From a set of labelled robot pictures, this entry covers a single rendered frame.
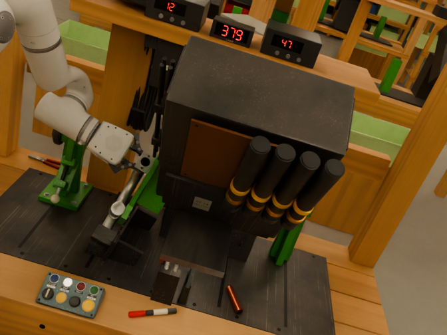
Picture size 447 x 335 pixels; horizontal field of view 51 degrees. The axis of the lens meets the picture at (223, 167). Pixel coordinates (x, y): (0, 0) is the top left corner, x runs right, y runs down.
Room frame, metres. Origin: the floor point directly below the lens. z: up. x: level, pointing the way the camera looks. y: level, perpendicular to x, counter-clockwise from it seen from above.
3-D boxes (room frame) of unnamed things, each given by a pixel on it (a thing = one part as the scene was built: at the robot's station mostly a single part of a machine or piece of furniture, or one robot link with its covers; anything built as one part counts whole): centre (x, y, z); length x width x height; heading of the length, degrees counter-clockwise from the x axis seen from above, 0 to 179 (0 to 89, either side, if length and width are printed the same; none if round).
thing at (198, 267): (1.07, 0.01, 1.11); 0.39 x 0.16 x 0.03; 2
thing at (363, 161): (1.54, 0.10, 1.23); 1.30 x 0.05 x 0.09; 92
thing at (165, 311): (0.90, 0.06, 0.91); 0.13 x 0.02 x 0.02; 119
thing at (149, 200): (1.10, 0.16, 1.17); 0.13 x 0.12 x 0.20; 92
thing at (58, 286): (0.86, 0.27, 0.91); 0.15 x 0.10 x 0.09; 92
